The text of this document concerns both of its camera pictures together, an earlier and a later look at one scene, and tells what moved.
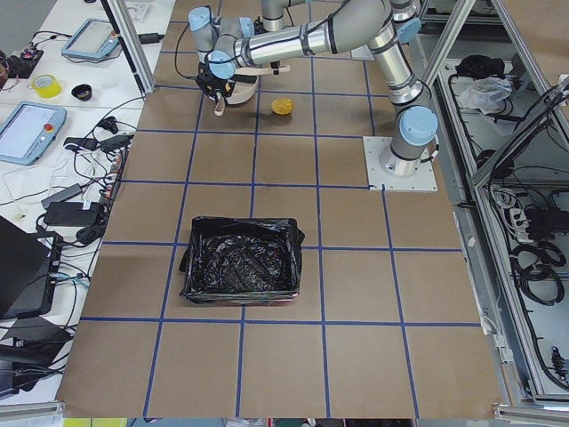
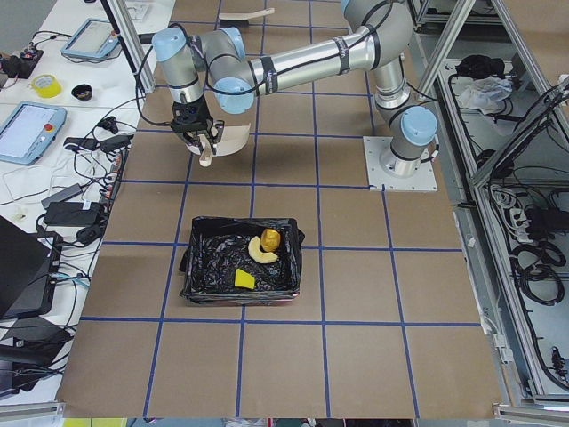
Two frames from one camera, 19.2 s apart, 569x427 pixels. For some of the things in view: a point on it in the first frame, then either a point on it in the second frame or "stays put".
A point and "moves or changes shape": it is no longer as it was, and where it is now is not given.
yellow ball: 282,106 → 270,239
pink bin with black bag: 242,261 stays put
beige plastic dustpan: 242,92 moves or changes shape
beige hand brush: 251,73 moves or changes shape
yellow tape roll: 47,86 stays put
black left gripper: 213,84 → 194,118
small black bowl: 82,92 stays put
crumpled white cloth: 486,94 stays put
